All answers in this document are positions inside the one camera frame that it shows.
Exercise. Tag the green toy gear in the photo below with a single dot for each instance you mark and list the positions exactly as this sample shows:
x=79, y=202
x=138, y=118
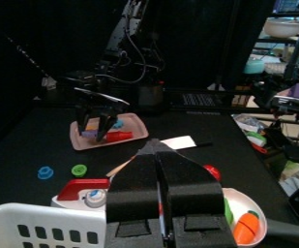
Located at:
x=79, y=170

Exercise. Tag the pink plastic tray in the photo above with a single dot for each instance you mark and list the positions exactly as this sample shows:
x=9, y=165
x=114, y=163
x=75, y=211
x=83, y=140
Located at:
x=130, y=127

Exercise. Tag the green toy vegetable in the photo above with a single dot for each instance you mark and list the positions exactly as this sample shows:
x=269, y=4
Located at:
x=227, y=213

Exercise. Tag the white toy knife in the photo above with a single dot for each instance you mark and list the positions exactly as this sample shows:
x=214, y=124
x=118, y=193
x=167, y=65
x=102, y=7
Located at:
x=179, y=142

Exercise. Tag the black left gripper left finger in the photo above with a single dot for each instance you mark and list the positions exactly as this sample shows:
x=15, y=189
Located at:
x=133, y=187

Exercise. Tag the plastic bag of toys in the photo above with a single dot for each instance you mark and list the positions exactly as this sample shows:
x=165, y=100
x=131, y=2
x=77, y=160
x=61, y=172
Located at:
x=253, y=129

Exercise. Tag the orange toy carrot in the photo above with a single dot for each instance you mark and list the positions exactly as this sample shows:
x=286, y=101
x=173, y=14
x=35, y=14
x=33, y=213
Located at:
x=246, y=227

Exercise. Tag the red toy tomato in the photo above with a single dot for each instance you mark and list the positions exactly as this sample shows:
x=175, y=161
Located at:
x=214, y=171

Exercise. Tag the white bowl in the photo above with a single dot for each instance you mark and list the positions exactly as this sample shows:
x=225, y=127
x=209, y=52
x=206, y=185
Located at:
x=283, y=27

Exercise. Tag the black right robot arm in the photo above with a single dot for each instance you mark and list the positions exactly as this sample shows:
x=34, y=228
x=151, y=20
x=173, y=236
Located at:
x=127, y=38

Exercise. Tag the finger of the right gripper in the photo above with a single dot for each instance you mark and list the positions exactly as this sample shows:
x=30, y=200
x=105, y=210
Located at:
x=106, y=127
x=83, y=117

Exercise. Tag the black cylinder robot base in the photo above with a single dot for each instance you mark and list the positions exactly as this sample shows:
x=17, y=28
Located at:
x=150, y=95

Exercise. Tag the purple toy gear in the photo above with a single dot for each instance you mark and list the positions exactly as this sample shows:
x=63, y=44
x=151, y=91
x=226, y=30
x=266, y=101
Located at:
x=89, y=134

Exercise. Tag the white plastic basket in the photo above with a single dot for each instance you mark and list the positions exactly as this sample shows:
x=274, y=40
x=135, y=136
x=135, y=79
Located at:
x=31, y=223

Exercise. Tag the red toy piece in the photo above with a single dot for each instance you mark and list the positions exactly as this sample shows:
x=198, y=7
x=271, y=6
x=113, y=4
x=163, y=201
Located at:
x=119, y=136

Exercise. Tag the light blue toy gear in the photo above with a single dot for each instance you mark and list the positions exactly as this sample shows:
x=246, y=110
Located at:
x=118, y=124

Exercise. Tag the white toy pan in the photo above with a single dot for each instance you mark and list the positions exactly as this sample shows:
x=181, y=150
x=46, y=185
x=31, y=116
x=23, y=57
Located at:
x=246, y=201

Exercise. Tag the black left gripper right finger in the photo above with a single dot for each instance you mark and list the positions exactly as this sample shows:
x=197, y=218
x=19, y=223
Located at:
x=190, y=190

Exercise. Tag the yellow toy piece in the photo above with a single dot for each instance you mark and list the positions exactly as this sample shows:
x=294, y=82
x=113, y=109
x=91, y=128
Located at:
x=94, y=123

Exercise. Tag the wooden stick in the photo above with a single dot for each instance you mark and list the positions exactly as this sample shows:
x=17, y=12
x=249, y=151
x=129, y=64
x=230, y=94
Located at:
x=119, y=167

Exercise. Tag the teal cup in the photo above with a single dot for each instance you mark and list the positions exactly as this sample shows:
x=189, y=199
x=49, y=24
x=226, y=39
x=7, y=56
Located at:
x=254, y=66

